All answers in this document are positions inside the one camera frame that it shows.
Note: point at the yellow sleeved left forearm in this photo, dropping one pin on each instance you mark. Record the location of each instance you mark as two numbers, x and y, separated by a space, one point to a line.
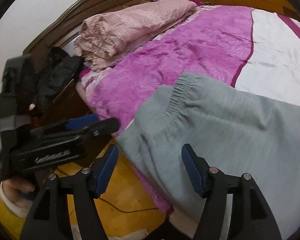
12 218

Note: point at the wooden headboard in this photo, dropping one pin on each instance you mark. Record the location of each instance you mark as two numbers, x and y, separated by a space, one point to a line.
59 34

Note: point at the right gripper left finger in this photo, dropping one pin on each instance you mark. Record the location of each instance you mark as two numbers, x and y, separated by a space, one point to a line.
49 216

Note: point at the pink folded quilt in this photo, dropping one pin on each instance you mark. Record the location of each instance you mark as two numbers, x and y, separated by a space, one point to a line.
104 38

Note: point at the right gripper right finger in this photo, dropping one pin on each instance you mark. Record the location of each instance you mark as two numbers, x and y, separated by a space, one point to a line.
251 216

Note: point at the grey knit pants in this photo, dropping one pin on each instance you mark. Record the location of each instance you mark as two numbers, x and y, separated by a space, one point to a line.
234 131

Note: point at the black clothes on nightstand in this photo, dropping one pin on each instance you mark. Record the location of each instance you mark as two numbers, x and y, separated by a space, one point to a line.
58 70

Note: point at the left hand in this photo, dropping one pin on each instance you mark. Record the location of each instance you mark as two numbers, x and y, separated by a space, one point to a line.
11 190

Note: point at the purple white floral bedspread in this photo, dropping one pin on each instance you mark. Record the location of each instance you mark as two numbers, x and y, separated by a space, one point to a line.
251 50

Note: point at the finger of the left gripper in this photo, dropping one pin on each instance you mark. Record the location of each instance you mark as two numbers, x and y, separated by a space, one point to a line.
66 125
103 127

